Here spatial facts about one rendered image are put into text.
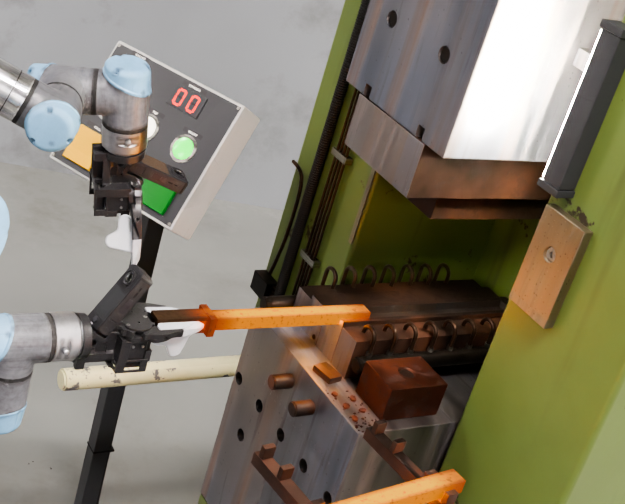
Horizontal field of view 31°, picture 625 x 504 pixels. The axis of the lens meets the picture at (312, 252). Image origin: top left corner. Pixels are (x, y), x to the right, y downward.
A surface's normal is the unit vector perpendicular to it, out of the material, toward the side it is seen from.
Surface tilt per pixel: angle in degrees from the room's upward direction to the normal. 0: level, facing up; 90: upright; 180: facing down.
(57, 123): 90
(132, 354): 90
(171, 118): 60
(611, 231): 90
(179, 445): 0
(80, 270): 0
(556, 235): 90
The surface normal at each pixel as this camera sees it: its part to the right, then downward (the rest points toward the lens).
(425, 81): -0.84, 0.02
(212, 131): -0.35, -0.23
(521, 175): 0.48, 0.50
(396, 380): 0.27, -0.86
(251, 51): 0.18, 0.48
